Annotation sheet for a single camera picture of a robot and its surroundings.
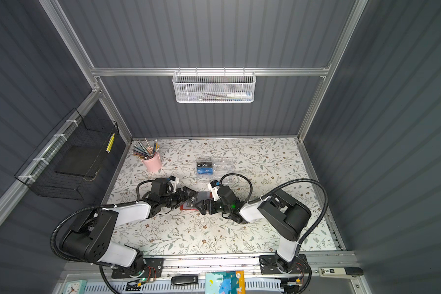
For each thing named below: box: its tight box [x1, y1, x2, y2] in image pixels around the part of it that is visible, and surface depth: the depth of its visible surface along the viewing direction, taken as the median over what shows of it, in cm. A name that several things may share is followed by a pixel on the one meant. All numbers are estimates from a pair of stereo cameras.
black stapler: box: [170, 275, 199, 286], surface depth 69 cm
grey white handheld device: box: [314, 267, 364, 278], surface depth 71 cm
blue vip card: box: [196, 167, 214, 175], surface depth 101 cm
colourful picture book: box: [204, 270, 246, 294], surface depth 72 cm
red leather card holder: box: [179, 191, 213, 211], surface depth 93 cm
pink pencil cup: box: [142, 151, 163, 173], surface depth 106 cm
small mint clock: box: [63, 279, 87, 294], surface depth 69 cm
